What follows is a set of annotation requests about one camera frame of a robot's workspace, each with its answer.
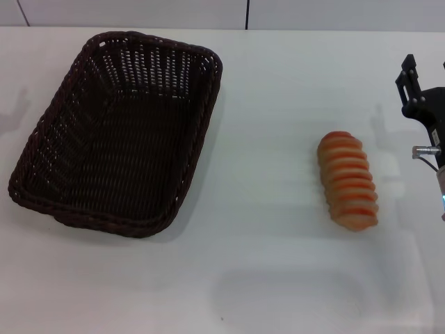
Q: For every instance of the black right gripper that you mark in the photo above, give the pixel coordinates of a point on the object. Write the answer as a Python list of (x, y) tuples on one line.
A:
[(431, 104)]

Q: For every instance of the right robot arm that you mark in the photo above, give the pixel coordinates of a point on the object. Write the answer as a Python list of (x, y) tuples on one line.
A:
[(442, 191)]

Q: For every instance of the dark brown woven basket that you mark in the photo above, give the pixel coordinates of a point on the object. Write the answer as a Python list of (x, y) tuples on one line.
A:
[(114, 146)]

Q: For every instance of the ridged orange bread loaf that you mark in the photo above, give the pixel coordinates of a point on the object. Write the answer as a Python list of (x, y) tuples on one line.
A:
[(347, 181)]

